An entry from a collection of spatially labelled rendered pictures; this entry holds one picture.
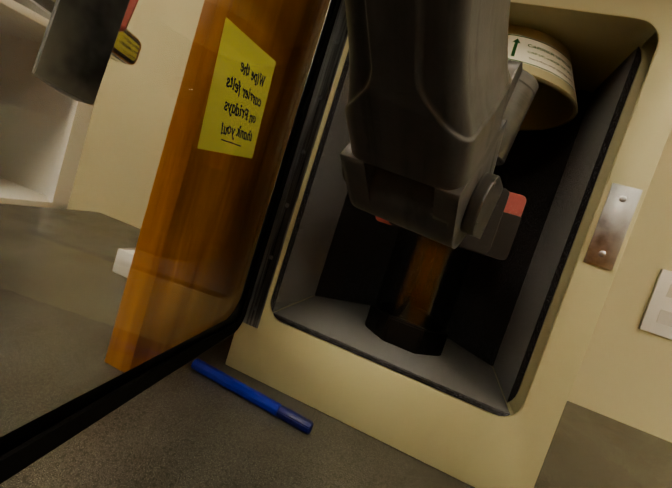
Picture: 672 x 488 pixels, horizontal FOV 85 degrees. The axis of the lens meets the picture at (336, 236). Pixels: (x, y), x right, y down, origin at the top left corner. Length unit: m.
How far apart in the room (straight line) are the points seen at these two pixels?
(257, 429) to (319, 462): 0.06
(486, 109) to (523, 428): 0.30
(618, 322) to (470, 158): 0.71
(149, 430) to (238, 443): 0.07
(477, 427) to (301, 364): 0.18
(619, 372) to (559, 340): 0.50
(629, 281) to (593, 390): 0.21
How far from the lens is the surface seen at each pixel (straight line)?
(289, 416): 0.38
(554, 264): 0.41
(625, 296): 0.86
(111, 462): 0.32
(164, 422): 0.36
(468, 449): 0.41
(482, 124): 0.17
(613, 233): 0.38
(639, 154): 0.40
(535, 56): 0.43
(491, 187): 0.21
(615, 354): 0.87
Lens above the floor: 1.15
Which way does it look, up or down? 4 degrees down
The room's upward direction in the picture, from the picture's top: 18 degrees clockwise
